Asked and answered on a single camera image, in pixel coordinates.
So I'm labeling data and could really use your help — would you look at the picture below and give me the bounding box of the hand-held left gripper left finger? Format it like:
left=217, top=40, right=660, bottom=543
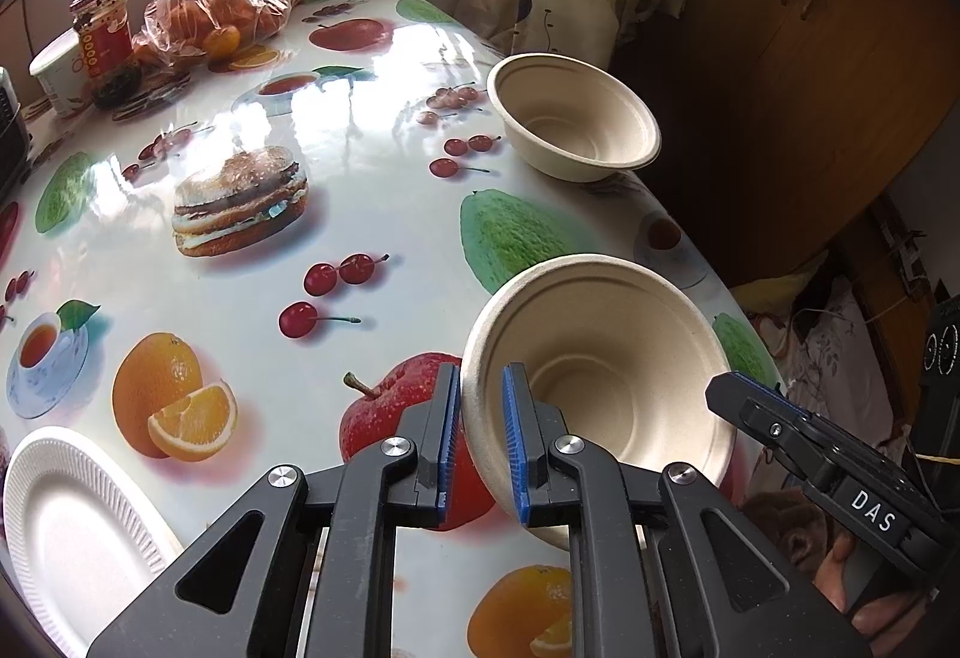
left=86, top=361, right=462, bottom=658

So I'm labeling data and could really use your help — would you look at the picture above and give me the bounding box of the fruit print tablecloth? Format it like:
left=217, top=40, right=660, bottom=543
left=0, top=0, right=788, bottom=658

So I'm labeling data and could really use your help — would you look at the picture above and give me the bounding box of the glass jar with red label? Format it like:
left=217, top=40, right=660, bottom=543
left=70, top=0, right=143, bottom=107

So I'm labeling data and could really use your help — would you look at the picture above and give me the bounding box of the floral bedsheet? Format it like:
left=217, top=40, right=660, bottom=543
left=750, top=275, right=901, bottom=479

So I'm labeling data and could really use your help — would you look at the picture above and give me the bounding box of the yellow cloth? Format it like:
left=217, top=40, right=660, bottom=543
left=731, top=271, right=815, bottom=315

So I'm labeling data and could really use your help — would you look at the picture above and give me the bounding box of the wooden cabinet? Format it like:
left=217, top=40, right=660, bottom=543
left=607, top=0, right=960, bottom=291

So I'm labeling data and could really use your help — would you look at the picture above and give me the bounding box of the beige paper bowl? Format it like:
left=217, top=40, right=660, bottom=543
left=460, top=255, right=740, bottom=550
left=486, top=52, right=662, bottom=183

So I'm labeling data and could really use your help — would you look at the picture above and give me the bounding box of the ribbed white paper plate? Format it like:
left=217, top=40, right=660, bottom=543
left=2, top=427, right=181, bottom=658

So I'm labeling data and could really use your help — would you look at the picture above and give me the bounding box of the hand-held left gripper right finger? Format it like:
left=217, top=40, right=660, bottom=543
left=501, top=361, right=875, bottom=658

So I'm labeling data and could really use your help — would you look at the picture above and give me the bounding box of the white plastic tub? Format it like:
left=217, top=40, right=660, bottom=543
left=30, top=28, right=87, bottom=119

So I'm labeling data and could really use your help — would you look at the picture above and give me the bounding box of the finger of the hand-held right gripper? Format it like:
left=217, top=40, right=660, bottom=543
left=731, top=371, right=818, bottom=423
left=705, top=373, right=815, bottom=483

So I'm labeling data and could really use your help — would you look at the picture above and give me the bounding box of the person's right hand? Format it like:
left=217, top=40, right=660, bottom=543
left=750, top=493, right=927, bottom=640

